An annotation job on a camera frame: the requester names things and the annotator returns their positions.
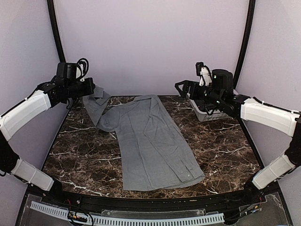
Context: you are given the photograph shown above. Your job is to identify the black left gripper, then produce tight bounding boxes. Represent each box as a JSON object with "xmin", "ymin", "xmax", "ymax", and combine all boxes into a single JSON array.
[{"xmin": 65, "ymin": 77, "xmax": 95, "ymax": 98}]

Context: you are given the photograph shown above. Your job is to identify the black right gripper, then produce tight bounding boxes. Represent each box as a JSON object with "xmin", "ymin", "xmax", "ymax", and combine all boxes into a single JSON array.
[{"xmin": 175, "ymin": 80, "xmax": 223, "ymax": 107}]

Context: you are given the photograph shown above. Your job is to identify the light grey plastic basket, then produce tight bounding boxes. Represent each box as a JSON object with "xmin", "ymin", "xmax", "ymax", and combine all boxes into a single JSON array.
[{"xmin": 190, "ymin": 100, "xmax": 230, "ymax": 122}]

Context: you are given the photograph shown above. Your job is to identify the grey long sleeve shirt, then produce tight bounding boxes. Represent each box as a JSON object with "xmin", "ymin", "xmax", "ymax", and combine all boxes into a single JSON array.
[{"xmin": 83, "ymin": 87, "xmax": 205, "ymax": 191}]

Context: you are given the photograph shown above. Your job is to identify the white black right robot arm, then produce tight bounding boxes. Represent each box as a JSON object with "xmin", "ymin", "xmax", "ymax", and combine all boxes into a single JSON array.
[{"xmin": 175, "ymin": 69, "xmax": 301, "ymax": 204}]

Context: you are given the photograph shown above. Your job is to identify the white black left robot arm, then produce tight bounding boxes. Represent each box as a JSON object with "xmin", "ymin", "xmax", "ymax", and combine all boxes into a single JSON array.
[{"xmin": 0, "ymin": 58, "xmax": 95, "ymax": 205}]

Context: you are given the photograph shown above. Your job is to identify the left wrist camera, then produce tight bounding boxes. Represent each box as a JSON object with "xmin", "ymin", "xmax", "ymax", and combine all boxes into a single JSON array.
[{"xmin": 76, "ymin": 58, "xmax": 89, "ymax": 81}]

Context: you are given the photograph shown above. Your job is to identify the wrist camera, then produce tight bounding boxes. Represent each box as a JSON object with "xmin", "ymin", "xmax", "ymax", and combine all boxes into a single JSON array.
[
  {"xmin": 196, "ymin": 62, "xmax": 212, "ymax": 86},
  {"xmin": 76, "ymin": 58, "xmax": 89, "ymax": 81}
]

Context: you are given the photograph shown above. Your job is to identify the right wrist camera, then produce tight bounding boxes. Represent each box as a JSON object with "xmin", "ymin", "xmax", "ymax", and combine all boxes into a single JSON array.
[{"xmin": 196, "ymin": 62, "xmax": 212, "ymax": 86}]

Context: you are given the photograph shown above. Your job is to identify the black right frame post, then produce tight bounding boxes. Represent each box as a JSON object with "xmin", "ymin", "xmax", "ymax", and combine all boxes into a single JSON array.
[{"xmin": 233, "ymin": 0, "xmax": 256, "ymax": 88}]

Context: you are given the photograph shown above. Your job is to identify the black frame post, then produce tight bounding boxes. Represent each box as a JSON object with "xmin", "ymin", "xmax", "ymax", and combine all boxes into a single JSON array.
[
  {"xmin": 47, "ymin": 0, "xmax": 66, "ymax": 63},
  {"xmin": 233, "ymin": 0, "xmax": 256, "ymax": 88}
]

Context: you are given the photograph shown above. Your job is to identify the black left frame post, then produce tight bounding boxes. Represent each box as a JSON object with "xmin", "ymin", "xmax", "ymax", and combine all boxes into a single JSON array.
[{"xmin": 47, "ymin": 0, "xmax": 66, "ymax": 63}]

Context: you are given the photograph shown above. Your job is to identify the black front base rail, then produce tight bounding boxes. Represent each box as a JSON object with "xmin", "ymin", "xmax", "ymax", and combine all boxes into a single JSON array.
[{"xmin": 23, "ymin": 181, "xmax": 280, "ymax": 214}]

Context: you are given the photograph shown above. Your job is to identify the white slotted cable duct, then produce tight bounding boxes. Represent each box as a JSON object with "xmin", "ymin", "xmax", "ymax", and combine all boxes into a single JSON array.
[{"xmin": 30, "ymin": 201, "xmax": 224, "ymax": 226}]

